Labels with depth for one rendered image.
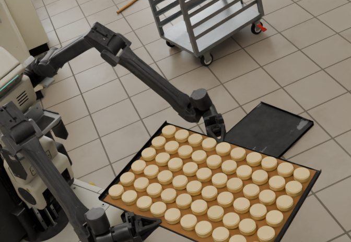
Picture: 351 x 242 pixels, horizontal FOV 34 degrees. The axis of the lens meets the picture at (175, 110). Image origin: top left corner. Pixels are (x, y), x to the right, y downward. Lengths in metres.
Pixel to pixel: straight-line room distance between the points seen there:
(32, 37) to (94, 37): 2.98
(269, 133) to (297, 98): 0.36
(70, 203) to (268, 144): 1.77
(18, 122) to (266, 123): 1.98
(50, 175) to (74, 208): 0.12
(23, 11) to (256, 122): 2.27
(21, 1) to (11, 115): 3.09
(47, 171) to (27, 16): 3.21
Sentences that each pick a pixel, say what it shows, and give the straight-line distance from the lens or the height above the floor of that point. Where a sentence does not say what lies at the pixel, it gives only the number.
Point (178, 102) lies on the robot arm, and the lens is 2.13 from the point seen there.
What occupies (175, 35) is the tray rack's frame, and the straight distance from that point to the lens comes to 4.37.
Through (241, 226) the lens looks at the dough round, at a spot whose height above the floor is 0.98.
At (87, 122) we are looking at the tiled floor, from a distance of 4.07.
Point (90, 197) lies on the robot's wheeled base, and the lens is 3.06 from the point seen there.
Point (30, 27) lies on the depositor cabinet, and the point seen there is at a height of 0.27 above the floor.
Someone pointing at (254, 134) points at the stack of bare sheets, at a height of 0.02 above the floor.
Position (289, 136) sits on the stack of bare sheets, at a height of 0.02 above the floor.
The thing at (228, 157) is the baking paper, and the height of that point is 0.97.
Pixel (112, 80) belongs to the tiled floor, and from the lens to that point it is 4.39.
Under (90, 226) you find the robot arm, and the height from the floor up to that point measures 1.05.
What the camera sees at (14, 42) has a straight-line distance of 4.27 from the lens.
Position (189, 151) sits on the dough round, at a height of 1.00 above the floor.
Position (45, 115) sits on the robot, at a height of 0.97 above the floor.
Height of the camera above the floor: 2.29
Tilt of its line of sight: 36 degrees down
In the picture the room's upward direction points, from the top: 19 degrees counter-clockwise
